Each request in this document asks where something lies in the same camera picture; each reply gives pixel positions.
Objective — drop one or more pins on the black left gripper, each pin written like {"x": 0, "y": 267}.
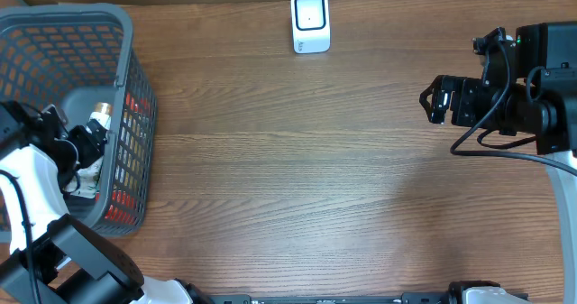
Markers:
{"x": 90, "y": 138}

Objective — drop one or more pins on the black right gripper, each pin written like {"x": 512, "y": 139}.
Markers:
{"x": 457, "y": 101}

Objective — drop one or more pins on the white tube with gold cap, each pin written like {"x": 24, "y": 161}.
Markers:
{"x": 85, "y": 185}

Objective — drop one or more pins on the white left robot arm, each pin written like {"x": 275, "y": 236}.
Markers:
{"x": 54, "y": 257}

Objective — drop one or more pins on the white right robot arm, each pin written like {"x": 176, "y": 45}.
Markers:
{"x": 532, "y": 122}

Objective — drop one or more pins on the white barcode scanner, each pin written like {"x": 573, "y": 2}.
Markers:
{"x": 310, "y": 21}

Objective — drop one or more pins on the grey plastic shopping basket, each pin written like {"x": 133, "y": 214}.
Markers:
{"x": 75, "y": 57}

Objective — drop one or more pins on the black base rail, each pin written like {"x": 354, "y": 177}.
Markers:
{"x": 458, "y": 292}

